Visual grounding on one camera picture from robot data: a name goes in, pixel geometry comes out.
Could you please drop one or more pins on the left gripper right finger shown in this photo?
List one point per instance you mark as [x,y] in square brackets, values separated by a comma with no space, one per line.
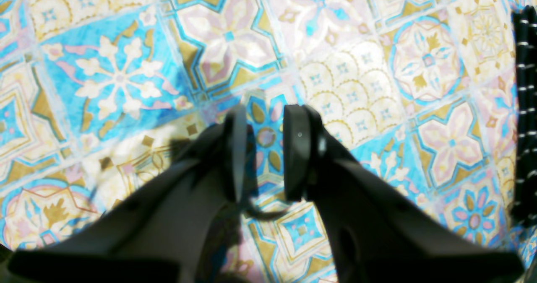
[376,235]

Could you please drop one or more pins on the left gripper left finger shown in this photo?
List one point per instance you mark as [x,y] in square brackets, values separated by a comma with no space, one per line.
[158,233]

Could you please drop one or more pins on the navy white striped T-shirt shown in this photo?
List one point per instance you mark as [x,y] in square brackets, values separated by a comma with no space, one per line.
[524,203]

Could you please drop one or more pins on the patterned tile tablecloth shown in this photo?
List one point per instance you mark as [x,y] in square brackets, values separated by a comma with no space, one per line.
[97,96]

